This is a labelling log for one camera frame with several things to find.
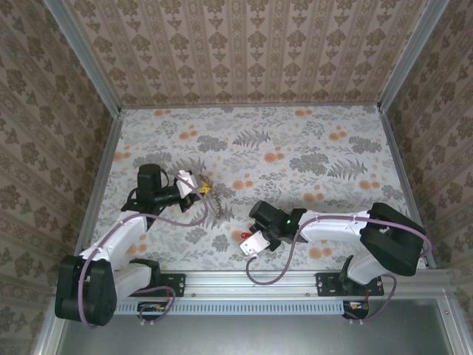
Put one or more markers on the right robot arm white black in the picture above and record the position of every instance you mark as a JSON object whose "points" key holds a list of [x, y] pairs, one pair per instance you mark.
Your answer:
{"points": [[332, 225]]}

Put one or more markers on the aluminium frame post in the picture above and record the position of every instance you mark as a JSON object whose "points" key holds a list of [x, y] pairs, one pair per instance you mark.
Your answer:
{"points": [[410, 55], [85, 59]]}

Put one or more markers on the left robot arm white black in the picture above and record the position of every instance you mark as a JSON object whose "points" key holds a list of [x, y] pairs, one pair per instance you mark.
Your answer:
{"points": [[125, 236]]}

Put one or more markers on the black controller board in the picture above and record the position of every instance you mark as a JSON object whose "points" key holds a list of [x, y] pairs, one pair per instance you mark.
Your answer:
{"points": [[157, 310], [356, 308]]}

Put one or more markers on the aluminium front rail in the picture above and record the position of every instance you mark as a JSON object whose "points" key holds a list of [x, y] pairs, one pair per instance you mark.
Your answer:
{"points": [[251, 284]]}

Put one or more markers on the grey sheet metal panel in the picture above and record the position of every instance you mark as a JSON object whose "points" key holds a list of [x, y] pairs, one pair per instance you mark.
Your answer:
{"points": [[240, 336]]}

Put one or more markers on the grey keyring holder with rings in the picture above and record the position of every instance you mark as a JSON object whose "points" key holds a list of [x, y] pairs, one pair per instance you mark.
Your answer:
{"points": [[218, 207]]}

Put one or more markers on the aluminium side rail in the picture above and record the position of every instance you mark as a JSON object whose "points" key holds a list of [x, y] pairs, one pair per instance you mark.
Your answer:
{"points": [[107, 159], [401, 174]]}

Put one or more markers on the red plastic key tag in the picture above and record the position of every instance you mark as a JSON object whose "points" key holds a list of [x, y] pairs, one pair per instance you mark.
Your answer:
{"points": [[245, 235]]}

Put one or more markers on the aluminium back rail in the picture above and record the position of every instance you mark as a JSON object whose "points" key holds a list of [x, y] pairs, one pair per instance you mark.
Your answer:
{"points": [[251, 106]]}

